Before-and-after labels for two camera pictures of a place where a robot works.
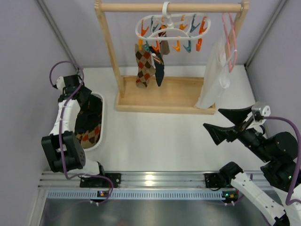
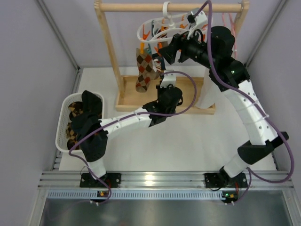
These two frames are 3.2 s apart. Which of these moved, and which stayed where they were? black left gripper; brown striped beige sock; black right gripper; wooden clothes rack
Moved: black right gripper; black left gripper
Stayed: wooden clothes rack; brown striped beige sock
